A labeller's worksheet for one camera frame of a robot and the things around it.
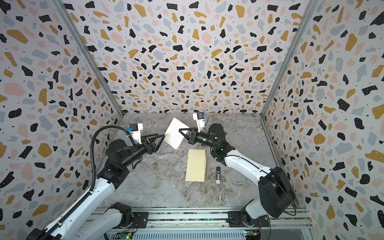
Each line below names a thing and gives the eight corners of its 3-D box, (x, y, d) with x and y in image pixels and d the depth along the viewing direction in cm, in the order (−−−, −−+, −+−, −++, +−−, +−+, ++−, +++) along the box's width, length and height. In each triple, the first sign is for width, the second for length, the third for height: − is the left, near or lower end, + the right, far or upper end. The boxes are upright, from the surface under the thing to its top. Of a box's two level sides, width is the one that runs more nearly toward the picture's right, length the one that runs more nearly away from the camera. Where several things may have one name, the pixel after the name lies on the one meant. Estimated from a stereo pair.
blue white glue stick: (216, 183, 88) (216, 181, 86) (216, 168, 94) (216, 166, 92) (219, 183, 88) (220, 182, 86) (219, 168, 94) (220, 166, 92)
